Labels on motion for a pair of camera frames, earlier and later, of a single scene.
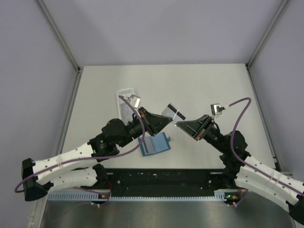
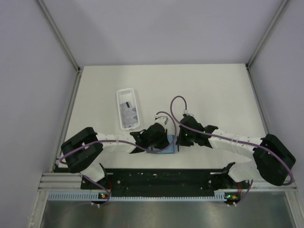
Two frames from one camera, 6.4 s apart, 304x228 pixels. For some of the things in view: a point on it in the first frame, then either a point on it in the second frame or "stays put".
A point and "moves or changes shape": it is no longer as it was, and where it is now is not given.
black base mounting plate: [161, 181] stays put
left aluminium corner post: [55, 30] stays put
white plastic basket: [126, 111] stays put
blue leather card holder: [155, 144] moves or changes shape
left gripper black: [152, 123] → [165, 142]
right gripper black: [197, 128] → [181, 141]
